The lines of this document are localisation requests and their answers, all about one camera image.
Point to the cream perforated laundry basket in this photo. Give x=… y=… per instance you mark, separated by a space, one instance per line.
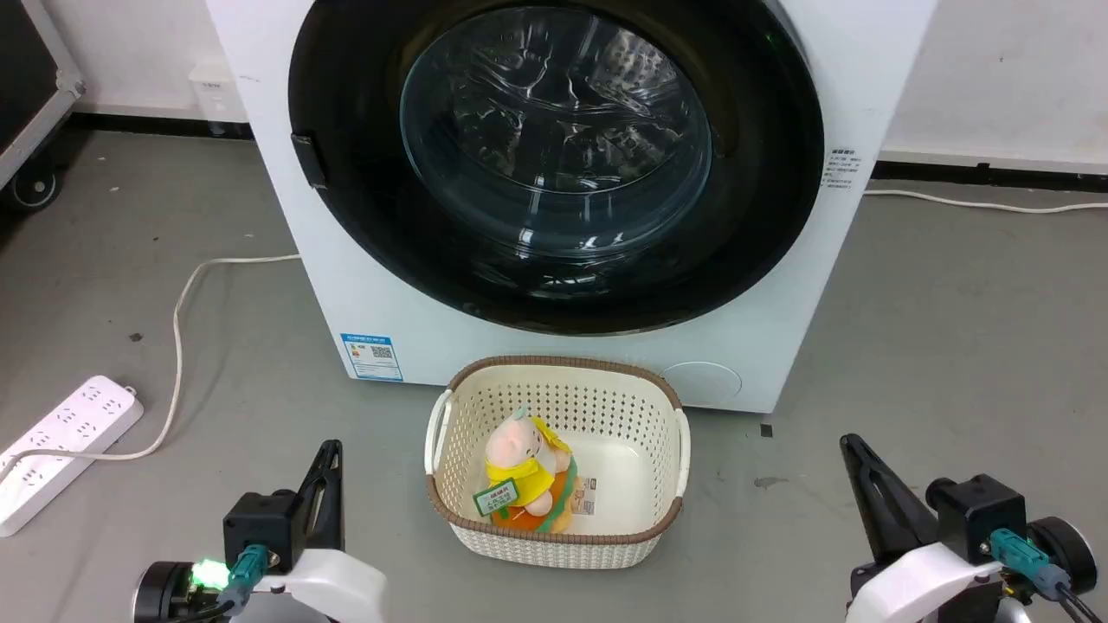
x=623 y=415

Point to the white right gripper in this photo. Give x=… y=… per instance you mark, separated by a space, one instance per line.
x=917 y=584

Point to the small text warning sticker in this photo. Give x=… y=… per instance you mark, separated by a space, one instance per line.
x=842 y=170

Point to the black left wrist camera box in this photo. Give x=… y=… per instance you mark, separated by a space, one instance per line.
x=260 y=528

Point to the pink plush doll yellow coat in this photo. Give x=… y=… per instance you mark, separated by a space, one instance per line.
x=530 y=472

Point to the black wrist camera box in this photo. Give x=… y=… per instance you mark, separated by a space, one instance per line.
x=978 y=515
x=260 y=528

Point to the green white hang tag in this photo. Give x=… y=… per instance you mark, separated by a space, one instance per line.
x=496 y=497

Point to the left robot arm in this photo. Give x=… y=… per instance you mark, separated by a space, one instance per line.
x=169 y=593

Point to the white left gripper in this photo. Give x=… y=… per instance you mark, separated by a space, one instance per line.
x=338 y=584

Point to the black flight case with caster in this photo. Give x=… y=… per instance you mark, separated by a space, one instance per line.
x=26 y=95

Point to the round black glass washer door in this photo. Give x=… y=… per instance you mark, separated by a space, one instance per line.
x=554 y=156

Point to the paper label in basket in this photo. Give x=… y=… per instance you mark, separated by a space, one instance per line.
x=586 y=499

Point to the white wall socket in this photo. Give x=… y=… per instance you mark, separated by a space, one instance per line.
x=210 y=95

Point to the blue energy label sticker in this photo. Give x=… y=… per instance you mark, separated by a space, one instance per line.
x=372 y=356

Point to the white power strip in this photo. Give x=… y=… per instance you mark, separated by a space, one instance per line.
x=61 y=441

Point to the round white filter cover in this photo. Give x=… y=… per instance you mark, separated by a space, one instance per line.
x=705 y=381

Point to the white front-load washing machine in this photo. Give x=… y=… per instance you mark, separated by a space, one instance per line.
x=779 y=346

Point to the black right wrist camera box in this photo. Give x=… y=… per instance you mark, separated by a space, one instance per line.
x=978 y=515

